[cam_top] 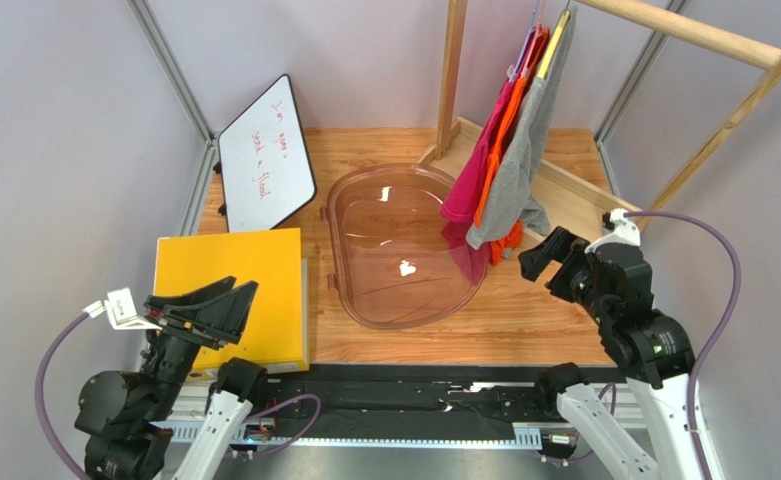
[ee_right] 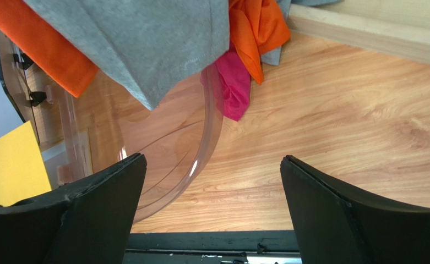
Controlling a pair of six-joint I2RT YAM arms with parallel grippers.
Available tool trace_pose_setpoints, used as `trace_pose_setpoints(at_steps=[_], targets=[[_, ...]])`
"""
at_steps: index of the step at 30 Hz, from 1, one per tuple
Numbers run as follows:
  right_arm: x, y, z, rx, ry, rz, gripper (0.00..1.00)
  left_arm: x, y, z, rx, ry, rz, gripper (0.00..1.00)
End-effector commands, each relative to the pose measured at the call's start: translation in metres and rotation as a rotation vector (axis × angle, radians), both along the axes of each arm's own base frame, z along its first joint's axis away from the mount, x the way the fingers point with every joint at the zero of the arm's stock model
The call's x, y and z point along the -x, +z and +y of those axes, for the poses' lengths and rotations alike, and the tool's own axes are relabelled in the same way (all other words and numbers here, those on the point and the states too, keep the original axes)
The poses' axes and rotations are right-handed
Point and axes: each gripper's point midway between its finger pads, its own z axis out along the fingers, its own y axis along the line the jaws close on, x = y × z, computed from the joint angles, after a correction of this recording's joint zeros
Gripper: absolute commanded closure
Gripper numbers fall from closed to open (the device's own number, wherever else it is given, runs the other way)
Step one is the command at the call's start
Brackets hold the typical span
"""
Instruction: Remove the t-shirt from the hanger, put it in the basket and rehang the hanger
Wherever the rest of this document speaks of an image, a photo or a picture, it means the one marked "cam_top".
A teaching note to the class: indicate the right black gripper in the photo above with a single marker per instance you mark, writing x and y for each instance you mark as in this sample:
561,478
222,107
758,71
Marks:
564,267

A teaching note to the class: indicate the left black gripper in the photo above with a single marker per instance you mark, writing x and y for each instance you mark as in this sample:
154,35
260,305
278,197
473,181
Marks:
216,313

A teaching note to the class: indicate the grey t shirt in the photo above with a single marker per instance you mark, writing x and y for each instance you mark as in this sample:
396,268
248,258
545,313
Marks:
512,199

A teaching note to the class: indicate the orange t shirt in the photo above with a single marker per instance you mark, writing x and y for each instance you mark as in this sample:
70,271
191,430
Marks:
492,149

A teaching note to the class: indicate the yellow plastic hanger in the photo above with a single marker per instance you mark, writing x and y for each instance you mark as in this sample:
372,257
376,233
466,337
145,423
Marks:
555,38

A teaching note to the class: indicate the pink wire hanger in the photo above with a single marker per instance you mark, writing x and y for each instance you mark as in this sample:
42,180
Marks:
523,66

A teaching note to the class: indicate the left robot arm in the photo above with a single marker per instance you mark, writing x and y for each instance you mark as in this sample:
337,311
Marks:
121,411

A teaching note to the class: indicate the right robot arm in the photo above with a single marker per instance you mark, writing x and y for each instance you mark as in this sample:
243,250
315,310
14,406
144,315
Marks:
612,281

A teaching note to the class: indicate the magenta t shirt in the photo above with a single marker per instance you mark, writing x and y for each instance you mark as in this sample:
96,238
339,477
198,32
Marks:
459,206

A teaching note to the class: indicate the yellow flat box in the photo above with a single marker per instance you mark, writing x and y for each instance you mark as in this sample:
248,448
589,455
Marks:
276,333

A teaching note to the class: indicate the white dry-erase board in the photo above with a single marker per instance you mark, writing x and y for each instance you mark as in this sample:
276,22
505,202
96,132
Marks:
266,170

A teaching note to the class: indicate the clear pink plastic basket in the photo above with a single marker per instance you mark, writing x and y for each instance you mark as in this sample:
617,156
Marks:
398,263

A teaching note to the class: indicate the wooden clothes rack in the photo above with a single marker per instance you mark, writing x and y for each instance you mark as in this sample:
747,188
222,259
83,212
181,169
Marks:
573,200

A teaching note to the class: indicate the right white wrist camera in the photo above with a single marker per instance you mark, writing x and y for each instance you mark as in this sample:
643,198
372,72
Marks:
619,229

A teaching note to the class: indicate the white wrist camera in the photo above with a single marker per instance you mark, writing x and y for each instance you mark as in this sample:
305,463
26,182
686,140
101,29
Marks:
619,229
119,308

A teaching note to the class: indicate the left aluminium frame post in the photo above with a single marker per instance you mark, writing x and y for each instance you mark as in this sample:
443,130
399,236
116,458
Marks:
203,172

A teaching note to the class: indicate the aluminium frame post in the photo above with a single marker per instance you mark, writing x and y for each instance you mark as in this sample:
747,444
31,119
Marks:
643,63
203,172

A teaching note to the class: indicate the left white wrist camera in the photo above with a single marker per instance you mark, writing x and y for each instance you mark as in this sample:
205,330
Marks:
119,308

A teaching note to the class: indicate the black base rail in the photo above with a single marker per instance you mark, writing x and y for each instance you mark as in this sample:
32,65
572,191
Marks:
414,404

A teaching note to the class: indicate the blue wire hanger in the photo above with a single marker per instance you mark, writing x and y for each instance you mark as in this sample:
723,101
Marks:
513,71

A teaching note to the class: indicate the right aluminium frame post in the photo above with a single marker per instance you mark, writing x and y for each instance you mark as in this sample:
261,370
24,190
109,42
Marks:
643,63

